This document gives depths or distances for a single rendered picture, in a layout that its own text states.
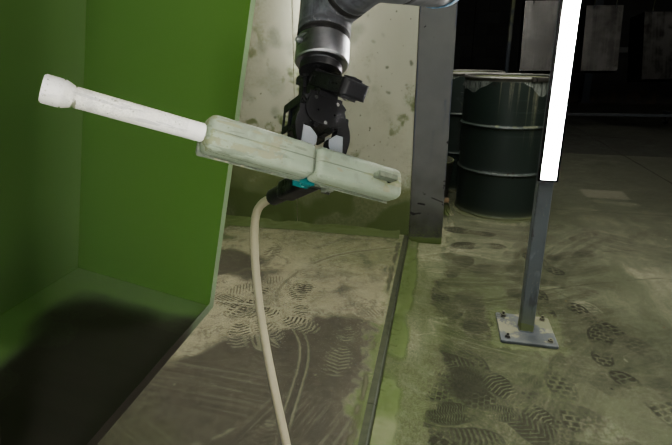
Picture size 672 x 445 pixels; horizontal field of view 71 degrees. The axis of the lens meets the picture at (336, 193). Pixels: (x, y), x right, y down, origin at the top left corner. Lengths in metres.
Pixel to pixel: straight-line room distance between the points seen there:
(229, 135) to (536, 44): 6.88
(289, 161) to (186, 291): 0.62
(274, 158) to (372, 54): 1.93
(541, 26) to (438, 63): 4.98
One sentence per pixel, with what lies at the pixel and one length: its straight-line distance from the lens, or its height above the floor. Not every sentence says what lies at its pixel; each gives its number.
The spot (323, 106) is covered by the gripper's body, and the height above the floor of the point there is 0.95.
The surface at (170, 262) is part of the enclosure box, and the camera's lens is 1.16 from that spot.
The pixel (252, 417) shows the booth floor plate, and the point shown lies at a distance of 1.49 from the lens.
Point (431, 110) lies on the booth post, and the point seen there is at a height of 0.74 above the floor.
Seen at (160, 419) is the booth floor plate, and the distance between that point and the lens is 1.54.
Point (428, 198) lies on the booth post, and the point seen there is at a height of 0.26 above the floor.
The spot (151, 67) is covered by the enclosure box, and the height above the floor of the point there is 1.00.
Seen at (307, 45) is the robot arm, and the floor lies 1.04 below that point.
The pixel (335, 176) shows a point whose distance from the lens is 0.66.
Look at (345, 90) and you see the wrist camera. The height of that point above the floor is 0.98.
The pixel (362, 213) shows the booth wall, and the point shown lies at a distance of 2.67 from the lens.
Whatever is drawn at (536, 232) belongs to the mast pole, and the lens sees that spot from 1.82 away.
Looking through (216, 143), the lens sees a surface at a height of 0.92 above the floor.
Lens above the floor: 1.03
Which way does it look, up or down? 17 degrees down
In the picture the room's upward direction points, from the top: straight up
